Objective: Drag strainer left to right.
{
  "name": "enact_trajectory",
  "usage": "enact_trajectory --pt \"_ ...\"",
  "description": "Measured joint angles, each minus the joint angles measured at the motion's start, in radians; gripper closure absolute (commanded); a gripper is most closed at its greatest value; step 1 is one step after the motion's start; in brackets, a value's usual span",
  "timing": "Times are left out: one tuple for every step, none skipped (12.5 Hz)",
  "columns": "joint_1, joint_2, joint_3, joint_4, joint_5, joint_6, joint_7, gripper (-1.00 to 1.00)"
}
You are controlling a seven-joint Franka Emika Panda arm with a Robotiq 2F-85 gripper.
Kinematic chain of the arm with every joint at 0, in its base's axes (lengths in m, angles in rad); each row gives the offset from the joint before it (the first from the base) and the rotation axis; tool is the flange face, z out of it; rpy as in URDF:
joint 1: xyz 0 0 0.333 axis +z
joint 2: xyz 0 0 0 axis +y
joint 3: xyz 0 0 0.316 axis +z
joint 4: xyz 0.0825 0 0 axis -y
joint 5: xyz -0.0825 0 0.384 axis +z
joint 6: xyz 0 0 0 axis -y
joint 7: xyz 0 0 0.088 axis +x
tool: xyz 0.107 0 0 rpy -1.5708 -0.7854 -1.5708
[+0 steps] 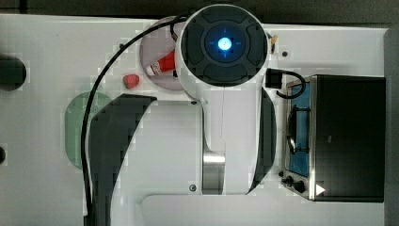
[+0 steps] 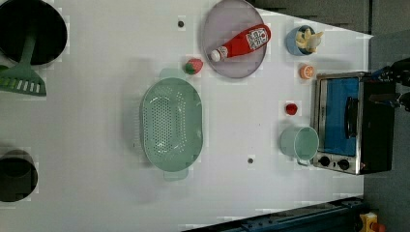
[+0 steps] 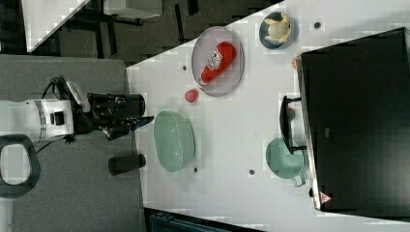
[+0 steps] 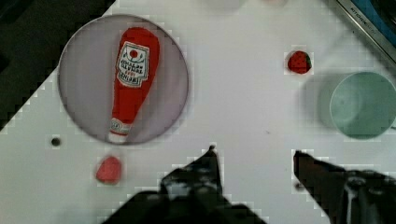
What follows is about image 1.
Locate red ketchup bottle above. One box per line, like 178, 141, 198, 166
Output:
146, 50, 175, 76

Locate black oven door handle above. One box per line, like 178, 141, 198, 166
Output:
287, 105, 311, 154

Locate black cylinder post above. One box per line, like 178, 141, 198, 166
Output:
0, 147, 6, 165
0, 55, 26, 91

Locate red strawberry toy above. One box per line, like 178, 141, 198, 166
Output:
122, 74, 140, 89

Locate black toaster oven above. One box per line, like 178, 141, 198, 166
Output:
279, 74, 386, 202

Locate beige plush toy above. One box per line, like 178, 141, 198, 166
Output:
270, 35, 278, 46

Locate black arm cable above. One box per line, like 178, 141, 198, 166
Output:
80, 13, 189, 220

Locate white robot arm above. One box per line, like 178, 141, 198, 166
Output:
175, 4, 277, 195

